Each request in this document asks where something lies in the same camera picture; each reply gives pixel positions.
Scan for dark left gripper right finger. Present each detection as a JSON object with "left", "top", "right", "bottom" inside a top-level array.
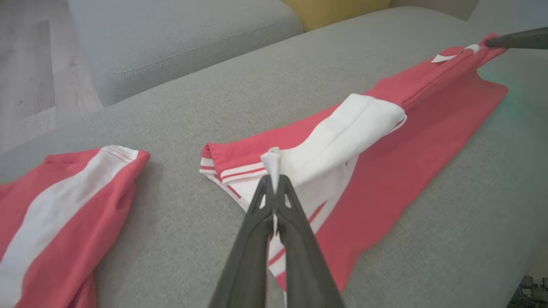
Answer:
[{"left": 273, "top": 174, "right": 345, "bottom": 308}]

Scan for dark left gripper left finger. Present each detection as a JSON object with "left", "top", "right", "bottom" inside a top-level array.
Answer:
[{"left": 208, "top": 173, "right": 275, "bottom": 308}]

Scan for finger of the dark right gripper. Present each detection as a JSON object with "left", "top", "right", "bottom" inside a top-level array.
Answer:
[{"left": 484, "top": 27, "right": 548, "bottom": 49}]

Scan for red jersey with white sleeves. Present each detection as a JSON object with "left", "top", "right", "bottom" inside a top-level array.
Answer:
[{"left": 199, "top": 33, "right": 510, "bottom": 296}]

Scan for red shorts with white stripe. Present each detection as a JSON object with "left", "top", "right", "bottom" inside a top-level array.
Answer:
[{"left": 0, "top": 145, "right": 151, "bottom": 308}]

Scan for grey sofa back cushion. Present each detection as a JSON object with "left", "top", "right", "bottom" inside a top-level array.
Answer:
[
  {"left": 389, "top": 0, "right": 481, "bottom": 22},
  {"left": 67, "top": 0, "right": 305, "bottom": 108}
]

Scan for large grey sofa seat cushion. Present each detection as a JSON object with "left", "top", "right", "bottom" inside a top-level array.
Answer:
[{"left": 0, "top": 6, "right": 548, "bottom": 308}]

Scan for yellow sofa cushion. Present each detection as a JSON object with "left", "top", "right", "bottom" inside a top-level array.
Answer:
[{"left": 281, "top": 0, "right": 391, "bottom": 33}]

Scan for dark robot chassis part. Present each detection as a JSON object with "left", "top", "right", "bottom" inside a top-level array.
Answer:
[{"left": 507, "top": 275, "right": 548, "bottom": 308}]

